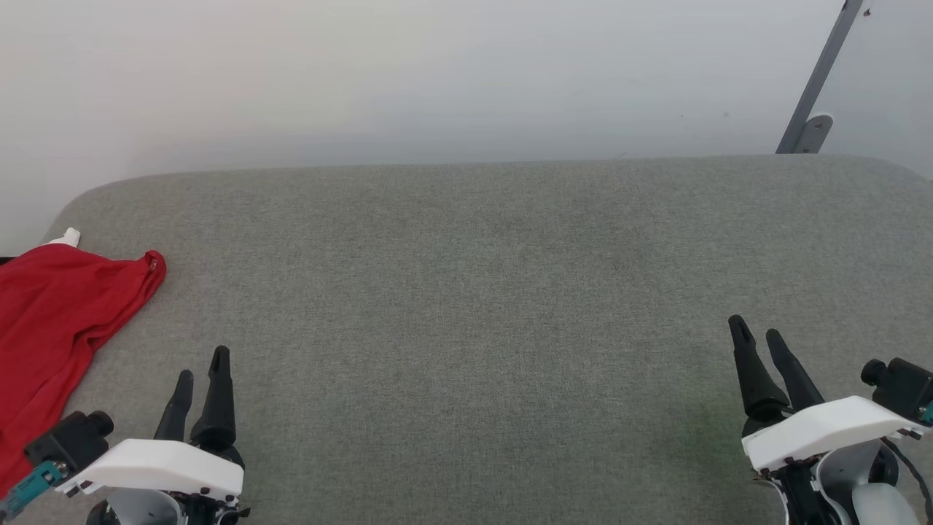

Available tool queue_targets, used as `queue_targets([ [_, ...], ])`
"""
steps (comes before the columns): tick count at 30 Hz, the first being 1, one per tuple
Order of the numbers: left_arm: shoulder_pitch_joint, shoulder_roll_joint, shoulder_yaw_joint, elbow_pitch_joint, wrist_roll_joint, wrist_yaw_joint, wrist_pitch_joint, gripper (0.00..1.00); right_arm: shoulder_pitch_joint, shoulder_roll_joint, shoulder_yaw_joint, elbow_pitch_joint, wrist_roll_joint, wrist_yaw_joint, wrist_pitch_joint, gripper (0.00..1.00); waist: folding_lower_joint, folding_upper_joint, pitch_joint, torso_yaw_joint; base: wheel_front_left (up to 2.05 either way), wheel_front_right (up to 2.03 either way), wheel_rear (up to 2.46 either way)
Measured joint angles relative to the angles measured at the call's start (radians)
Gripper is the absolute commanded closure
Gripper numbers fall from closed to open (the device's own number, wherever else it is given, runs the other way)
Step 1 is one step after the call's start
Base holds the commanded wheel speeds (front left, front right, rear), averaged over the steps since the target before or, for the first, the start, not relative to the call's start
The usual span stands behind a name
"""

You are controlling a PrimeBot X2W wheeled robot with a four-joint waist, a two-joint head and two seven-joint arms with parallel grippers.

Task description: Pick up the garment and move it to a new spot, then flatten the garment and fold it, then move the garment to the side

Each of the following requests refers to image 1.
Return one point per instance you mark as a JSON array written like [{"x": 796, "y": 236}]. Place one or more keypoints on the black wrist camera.
[
  {"x": 69, "y": 441},
  {"x": 904, "y": 386}
]

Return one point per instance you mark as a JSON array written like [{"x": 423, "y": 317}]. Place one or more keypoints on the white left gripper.
[{"x": 160, "y": 463}]

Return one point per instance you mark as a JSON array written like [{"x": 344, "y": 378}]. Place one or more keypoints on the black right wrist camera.
[{"x": 904, "y": 386}]

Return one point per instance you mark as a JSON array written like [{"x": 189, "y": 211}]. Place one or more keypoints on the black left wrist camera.
[{"x": 69, "y": 441}]

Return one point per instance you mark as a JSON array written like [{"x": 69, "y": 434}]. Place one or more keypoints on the red white-trimmed garment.
[{"x": 51, "y": 313}]

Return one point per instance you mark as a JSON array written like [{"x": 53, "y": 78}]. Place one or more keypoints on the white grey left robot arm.
[{"x": 142, "y": 510}]

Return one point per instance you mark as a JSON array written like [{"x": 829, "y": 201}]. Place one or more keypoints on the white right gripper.
[{"x": 824, "y": 430}]

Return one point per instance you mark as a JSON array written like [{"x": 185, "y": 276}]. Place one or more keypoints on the grey metal wall bracket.
[{"x": 815, "y": 135}]

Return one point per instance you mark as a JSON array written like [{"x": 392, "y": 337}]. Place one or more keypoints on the grey slanted metal bar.
[{"x": 820, "y": 73}]

